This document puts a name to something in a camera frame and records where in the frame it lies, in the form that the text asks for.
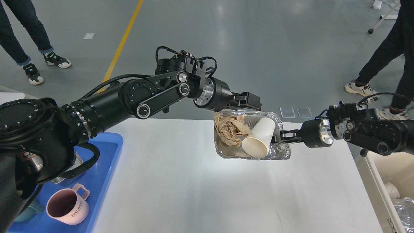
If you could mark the white plastic bin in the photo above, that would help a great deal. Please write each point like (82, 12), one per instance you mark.
(375, 170)

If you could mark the white wheeled cart frame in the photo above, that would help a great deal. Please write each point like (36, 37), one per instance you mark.
(388, 16)

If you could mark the teal ceramic mug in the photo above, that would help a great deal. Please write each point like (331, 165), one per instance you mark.
(34, 208)

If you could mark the square stainless steel tin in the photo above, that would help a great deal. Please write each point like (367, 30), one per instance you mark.
(63, 181)

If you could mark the brown paper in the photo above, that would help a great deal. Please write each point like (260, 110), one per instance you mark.
(231, 128)

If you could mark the aluminium foil tray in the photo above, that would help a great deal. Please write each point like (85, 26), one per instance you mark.
(277, 151)

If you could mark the white cup in bin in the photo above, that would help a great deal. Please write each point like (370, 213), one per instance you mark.
(392, 190)

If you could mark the pink ribbed mug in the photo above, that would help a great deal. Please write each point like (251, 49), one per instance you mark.
(69, 205)

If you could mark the white side table left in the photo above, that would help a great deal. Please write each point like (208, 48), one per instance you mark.
(8, 95)

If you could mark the clear floor plate right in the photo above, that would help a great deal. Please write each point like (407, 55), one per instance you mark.
(304, 112)

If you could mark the blue plastic tray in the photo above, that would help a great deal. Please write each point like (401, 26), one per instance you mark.
(96, 180)

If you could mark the clear floor plate left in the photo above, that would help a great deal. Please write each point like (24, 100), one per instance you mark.
(287, 112)

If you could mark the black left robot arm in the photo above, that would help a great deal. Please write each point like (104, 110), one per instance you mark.
(41, 141)

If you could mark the person in black trousers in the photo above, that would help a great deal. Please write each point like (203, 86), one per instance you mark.
(400, 40)

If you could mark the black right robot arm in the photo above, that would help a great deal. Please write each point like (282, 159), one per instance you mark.
(357, 126)

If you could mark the white paper scrap on floor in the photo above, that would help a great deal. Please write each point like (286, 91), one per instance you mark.
(89, 35)

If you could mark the white paper cup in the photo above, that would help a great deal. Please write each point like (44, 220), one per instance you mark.
(257, 143)

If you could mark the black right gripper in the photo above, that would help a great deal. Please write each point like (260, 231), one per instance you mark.
(313, 133)

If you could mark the clear floor plate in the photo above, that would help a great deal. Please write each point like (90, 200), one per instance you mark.
(304, 112)
(287, 112)

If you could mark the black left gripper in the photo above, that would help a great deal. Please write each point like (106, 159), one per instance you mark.
(217, 96)

